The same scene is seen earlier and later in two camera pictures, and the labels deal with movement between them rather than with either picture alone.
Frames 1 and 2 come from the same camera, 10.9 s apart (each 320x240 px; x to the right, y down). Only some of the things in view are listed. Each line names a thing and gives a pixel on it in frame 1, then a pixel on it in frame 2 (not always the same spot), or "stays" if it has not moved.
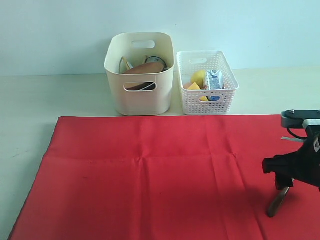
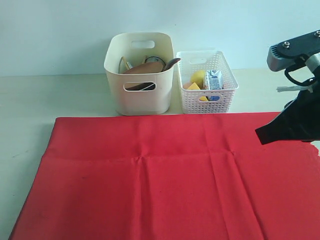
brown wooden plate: x=151 y=67 stays
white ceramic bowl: x=169 y=62 to x=150 y=87
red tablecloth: x=166 y=177 stays
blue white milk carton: x=214 y=80 stays
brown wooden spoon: x=279 y=196 to x=171 y=63
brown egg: x=186 y=86 stays
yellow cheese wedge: x=194 y=86 stays
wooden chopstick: x=126 y=62 stays
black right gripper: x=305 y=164 to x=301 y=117
